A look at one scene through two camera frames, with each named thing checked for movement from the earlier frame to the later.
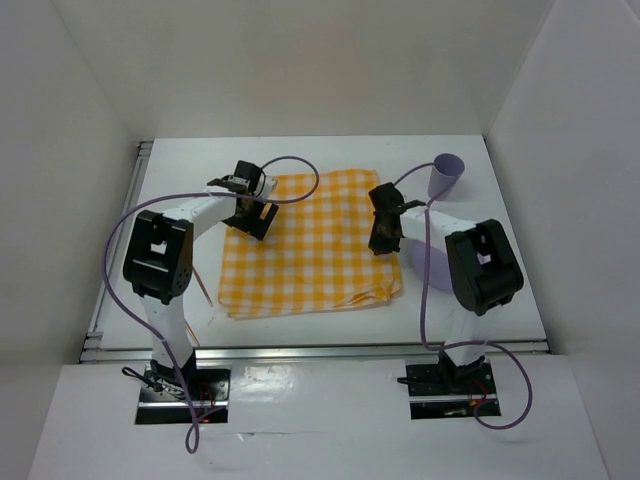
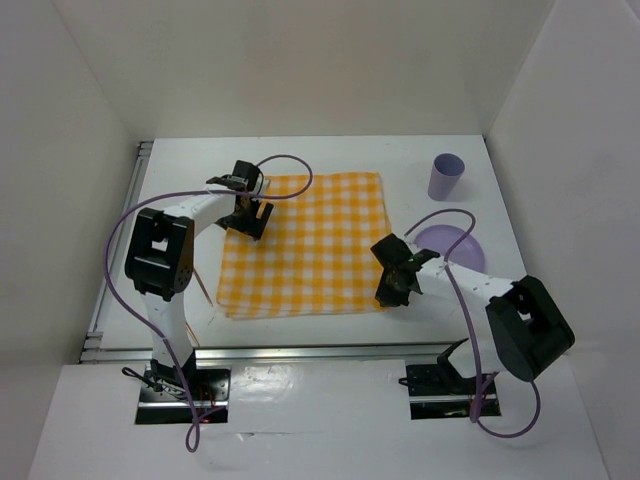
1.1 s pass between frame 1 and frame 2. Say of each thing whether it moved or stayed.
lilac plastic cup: stayed
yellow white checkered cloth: stayed
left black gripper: stayed
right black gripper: moved
